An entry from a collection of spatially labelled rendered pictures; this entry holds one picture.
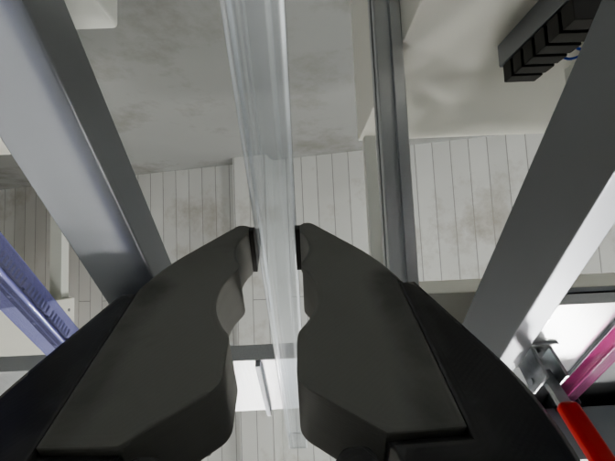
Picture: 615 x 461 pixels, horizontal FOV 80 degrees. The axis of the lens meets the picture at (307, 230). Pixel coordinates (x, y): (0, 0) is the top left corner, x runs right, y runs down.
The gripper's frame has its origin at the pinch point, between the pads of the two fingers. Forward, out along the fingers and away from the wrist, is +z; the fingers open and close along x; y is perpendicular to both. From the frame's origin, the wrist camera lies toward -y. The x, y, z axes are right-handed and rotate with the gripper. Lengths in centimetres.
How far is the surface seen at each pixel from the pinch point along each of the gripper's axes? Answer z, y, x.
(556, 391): 8.3, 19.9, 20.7
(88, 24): 9.8, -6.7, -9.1
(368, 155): 81, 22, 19
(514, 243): 12.4, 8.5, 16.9
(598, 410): 12.3, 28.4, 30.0
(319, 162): 306, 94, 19
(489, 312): 13.4, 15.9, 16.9
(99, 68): 179, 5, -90
